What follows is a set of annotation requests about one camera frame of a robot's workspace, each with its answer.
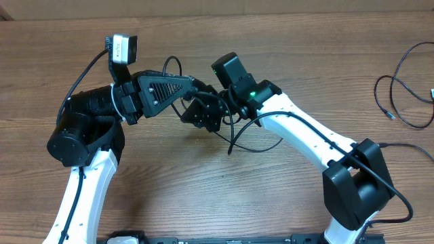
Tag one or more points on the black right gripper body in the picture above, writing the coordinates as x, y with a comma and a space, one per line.
213, 116

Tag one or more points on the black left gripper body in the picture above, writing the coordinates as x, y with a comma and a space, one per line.
127, 101

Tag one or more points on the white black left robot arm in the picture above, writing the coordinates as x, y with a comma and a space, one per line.
89, 140

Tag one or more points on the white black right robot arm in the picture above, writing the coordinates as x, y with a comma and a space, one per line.
356, 180

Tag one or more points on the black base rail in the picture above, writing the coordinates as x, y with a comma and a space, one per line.
138, 236

